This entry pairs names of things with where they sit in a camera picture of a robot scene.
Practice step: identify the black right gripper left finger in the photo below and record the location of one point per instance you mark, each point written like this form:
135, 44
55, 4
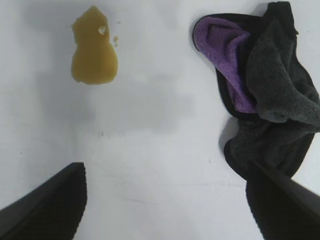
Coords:
50, 207

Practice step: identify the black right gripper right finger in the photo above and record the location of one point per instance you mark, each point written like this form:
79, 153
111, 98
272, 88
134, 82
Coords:
282, 212

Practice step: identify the grey and purple cloth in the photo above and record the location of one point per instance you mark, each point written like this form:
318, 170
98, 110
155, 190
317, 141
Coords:
275, 70

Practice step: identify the brown liquid spill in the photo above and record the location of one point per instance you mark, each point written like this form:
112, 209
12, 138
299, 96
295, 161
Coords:
93, 60

